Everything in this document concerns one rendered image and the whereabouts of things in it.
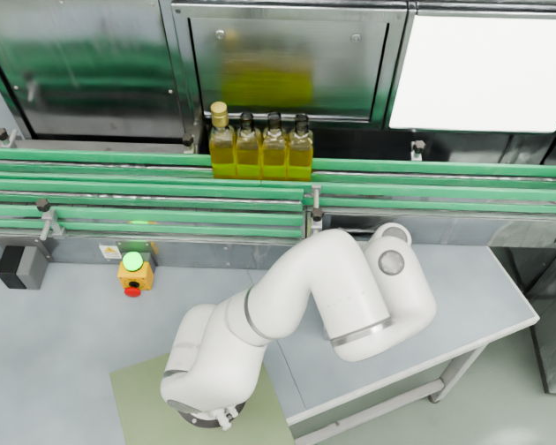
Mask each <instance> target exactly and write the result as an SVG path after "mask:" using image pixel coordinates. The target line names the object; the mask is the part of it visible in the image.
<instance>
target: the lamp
mask: <svg viewBox="0 0 556 445"><path fill-rule="evenodd" d="M123 263H124V267H125V269H126V270H128V271H130V272H136V271H138V270H140V269H141V268H142V266H143V260H142V258H141V256H140V255H139V254H138V253H135V252H131V253H127V254H126V255H125V256H124V259H123Z"/></svg>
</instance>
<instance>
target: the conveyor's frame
mask: <svg viewBox="0 0 556 445"><path fill-rule="evenodd" d="M320 207H321V205H320ZM321 208H322V211H323V212H324V213H325V214H324V217H323V218H322V231H323V230H332V229H338V230H362V231H376V230H377V229H378V228H379V227H380V226H381V225H383V224H385V223H398V224H400V225H402V226H403V227H404V228H406V230H407V231H408V232H409V233H410V236H411V244H435V245H484V246H509V247H535V248H556V244H554V242H555V241H556V215H529V214H509V213H508V214H502V213H493V212H492V213H478V212H450V211H431V209H430V211H424V210H415V209H414V210H399V209H384V208H383V209H371V208H368V207H367V208H345V207H337V206H336V207H321ZM52 231H53V230H50V229H49V232H48V235H47V237H46V240H41V242H42V243H43V245H44V246H45V248H46V249H47V251H48V252H49V254H50V256H51V257H52V259H53V260H54V262H67V263H92V264H116V265H120V262H121V258H122V255H121V253H120V252H119V250H118V247H117V245H116V242H115V240H117V241H142V242H150V243H151V246H152V248H153V251H154V255H155V258H156V260H157V263H158V265H159V266H164V267H188V268H236V269H260V270H269V269H270V268H271V267H272V266H273V265H274V264H275V263H276V262H277V261H278V259H279V258H280V257H281V256H283V254H285V253H286V252H287V251H288V250H289V249H290V248H291V247H293V246H294V245H296V244H297V243H299V242H301V241H303V239H294V238H257V237H255V238H245V237H241V235H240V237H225V235H224V237H219V236H209V234H208V236H194V235H193V233H192V235H170V234H144V233H119V232H93V231H68V230H67V233H66V234H70V237H69V238H65V239H54V238H53V237H52ZM41 233H42V230H19V229H0V237H18V238H40V237H41ZM3 252H4V250H3V249H2V248H1V247H0V259H1V258H2V255H3Z"/></svg>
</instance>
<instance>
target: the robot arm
mask: <svg viewBox="0 0 556 445"><path fill-rule="evenodd" d="M310 293H312V295H313V297H314V299H315V302H316V305H317V307H318V309H319V313H320V315H321V318H322V320H323V322H324V324H325V327H326V330H327V333H328V335H329V338H330V342H331V344H332V346H333V348H334V352H335V354H336V355H337V356H338V357H339V358H341V359H342V360H345V361H347V362H361V361H363V360H367V359H370V358H373V357H375V356H377V355H379V354H382V353H384V352H385V351H387V350H388V349H390V348H392V347H394V346H396V345H397V344H398V343H401V342H403V341H405V340H407V339H408V338H410V337H412V336H414V335H415V334H417V333H418V332H420V331H421V330H423V329H424V328H426V327H427V326H428V325H429V324H430V323H431V322H432V320H433V319H434V317H435V315H436V312H437V303H436V300H435V298H434V296H433V294H432V290H431V288H430V286H429V283H428V282H427V280H426V277H425V274H424V271H423V269H422V268H421V265H420V263H419V261H418V259H417V256H416V254H415V253H414V251H413V250H412V248H411V236H410V233H409V232H408V231H407V230H406V228H404V227H403V226H402V225H400V224H398V223H394V222H389V223H385V224H383V225H381V226H380V227H379V228H378V229H377V230H376V231H375V233H374V234H373V236H372V237H371V238H370V240H369V241H368V242H367V243H366V245H365V246H364V247H363V248H362V249H361V248H360V247H359V245H358V243H357V242H356V241H355V239H354V238H353V237H352V236H351V235H350V234H349V233H347V232H346V231H344V230H338V229H332V230H323V231H321V232H319V233H316V234H314V235H312V236H310V237H308V238H306V239H304V240H303V241H301V242H299V243H297V244H296V245H294V246H293V247H291V248H290V249H289V250H288V251H287V252H286V253H285V254H283V256H281V257H280V258H279V259H278V261H277V262H276V263H275V264H274V265H273V266H272V267H271V268H270V269H269V270H268V271H267V273H266V274H265V275H264V276H263V278H262V279H261V280H260V281H259V282H257V283H255V284H254V285H253V286H251V287H249V288H247V289H245V290H242V291H241V292H238V293H237V294H235V295H233V296H231V297H230V298H227V299H225V300H224V301H222V302H221V303H220V304H219V305H217V304H209V303H205V304H199V305H196V306H194V307H193V308H191V309H190V310H189V311H188V312H187V313H186V314H185V316H184V317H183V319H182V321H181V324H180V326H179V329H178V331H177V335H176V338H175V341H174V343H173V346H172V349H171V353H170V355H169V360H168V363H167V365H166V368H165V371H164V374H163V376H162V382H161V386H160V391H161V395H162V399H163V400H164V402H165V403H166V404H167V405H169V406H170V407H172V408H173V409H175V410H177V411H181V412H184V413H190V414H191V415H193V416H194V417H196V418H198V419H204V420H214V419H218V421H219V423H220V425H221V426H222V430H225V431H226V430H228V429H230V428H231V424H230V423H229V419H228V418H227V417H226V415H227V414H229V413H230V414H231V415H232V418H235V417H236V416H237V415H238V412H237V410H236V409H235V407H236V405H237V404H241V403H243V402H245V401H246V400H247V399H248V398H249V397H250V396H251V395H252V393H253V391H254V389H255V387H256V384H257V381H258V378H259V371H260V368H261V364H262V360H263V357H264V354H265V351H266V348H267V345H268V343H270V342H272V341H275V340H277V339H281V338H283V337H285V336H288V335H290V334H292V333H293V332H294V331H295V330H296V328H297V327H298V325H299V323H300V321H301V319H302V317H303V315H304V312H305V309H306V307H307V303H308V299H309V296H310Z"/></svg>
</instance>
